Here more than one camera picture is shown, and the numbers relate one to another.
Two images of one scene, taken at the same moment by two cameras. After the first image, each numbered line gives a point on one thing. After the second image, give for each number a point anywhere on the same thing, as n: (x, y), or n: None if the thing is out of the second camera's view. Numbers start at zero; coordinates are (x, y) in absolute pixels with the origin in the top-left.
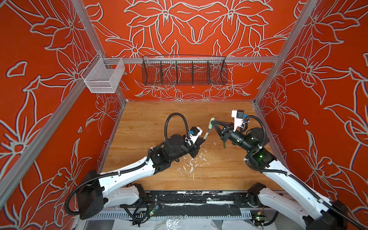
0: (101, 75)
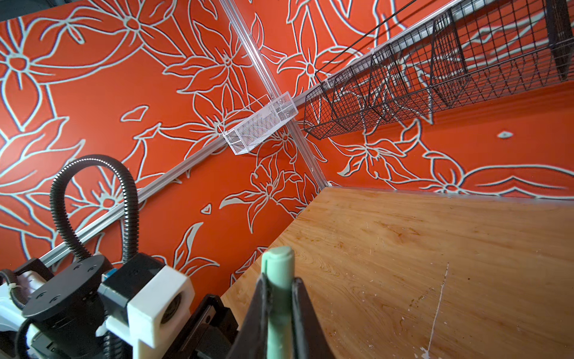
0: (244, 129)
